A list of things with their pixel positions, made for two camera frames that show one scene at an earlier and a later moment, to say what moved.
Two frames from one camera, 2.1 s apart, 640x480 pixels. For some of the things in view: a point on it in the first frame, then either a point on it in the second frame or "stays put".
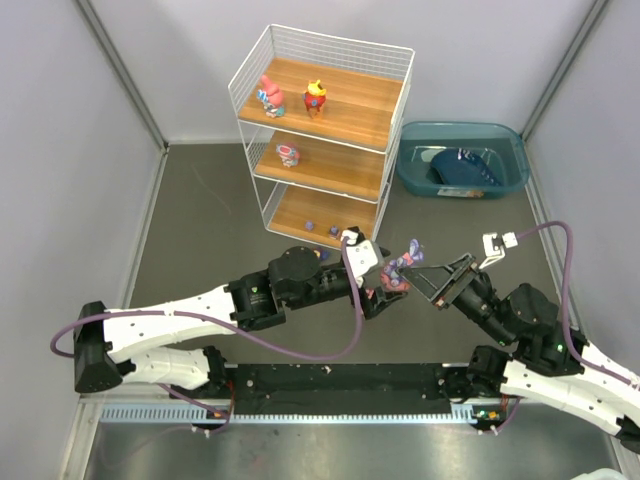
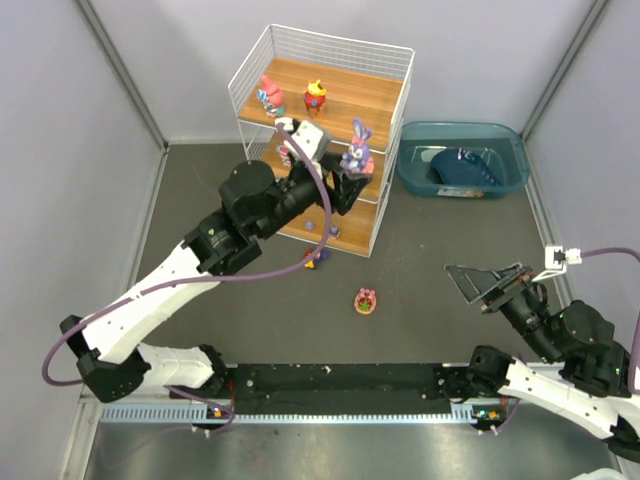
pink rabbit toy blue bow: [272, 98] stays put
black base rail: [347, 389] stays put
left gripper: [364, 298] -> [329, 183]
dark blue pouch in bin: [463, 167] stays put
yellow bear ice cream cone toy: [315, 98] stays put
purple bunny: [390, 278] -> [357, 157]
